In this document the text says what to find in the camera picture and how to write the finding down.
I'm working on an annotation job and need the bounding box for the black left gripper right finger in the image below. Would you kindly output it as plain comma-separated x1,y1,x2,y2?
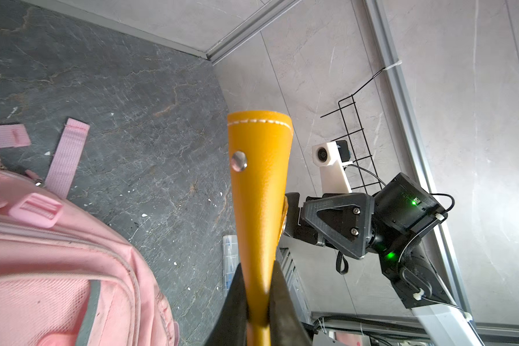
269,262,311,346

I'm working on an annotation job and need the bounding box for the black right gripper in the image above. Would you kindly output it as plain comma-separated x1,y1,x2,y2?
283,173,448,260

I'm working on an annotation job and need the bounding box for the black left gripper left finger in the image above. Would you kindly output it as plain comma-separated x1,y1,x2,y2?
205,264,247,346

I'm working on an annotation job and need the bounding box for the clear plastic eraser box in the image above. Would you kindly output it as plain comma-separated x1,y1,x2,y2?
222,235,240,297

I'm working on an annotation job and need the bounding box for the pink school backpack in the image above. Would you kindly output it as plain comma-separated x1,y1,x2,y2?
0,119,180,345

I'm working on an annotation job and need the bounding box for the black wire hook rack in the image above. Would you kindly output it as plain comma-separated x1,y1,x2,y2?
320,67,389,195

